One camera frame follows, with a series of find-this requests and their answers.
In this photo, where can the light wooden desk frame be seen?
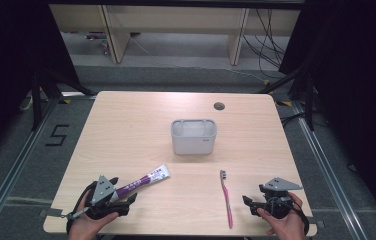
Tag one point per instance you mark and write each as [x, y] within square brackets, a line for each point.
[176, 20]

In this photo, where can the pink toothbrush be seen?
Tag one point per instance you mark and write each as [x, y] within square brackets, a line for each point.
[226, 203]

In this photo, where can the black metal stand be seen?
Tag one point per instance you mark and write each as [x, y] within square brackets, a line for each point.
[309, 100]
[36, 100]

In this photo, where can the aluminium floor rail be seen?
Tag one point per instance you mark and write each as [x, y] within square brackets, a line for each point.
[329, 173]
[12, 173]

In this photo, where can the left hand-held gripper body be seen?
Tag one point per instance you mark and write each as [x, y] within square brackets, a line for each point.
[102, 191]

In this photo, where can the yellow and black tape strip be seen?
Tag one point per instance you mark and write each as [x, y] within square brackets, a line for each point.
[65, 101]
[284, 103]

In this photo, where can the small colourful floor object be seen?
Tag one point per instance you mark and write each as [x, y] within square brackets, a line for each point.
[105, 47]

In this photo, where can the person's left hand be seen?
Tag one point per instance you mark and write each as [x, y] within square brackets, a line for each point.
[87, 228]

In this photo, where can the purple and white toothpaste tube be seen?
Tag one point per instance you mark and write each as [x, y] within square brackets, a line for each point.
[142, 181]

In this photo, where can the person's right hand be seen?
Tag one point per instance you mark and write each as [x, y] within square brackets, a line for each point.
[287, 228]

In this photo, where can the grey plastic holder box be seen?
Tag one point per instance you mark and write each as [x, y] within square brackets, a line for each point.
[193, 141]

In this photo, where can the black curtain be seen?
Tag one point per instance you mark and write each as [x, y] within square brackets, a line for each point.
[12, 66]
[359, 83]

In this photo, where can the grey tape patch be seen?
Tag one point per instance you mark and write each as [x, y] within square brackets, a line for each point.
[313, 222]
[52, 212]

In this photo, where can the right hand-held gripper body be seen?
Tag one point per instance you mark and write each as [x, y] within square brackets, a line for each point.
[277, 200]

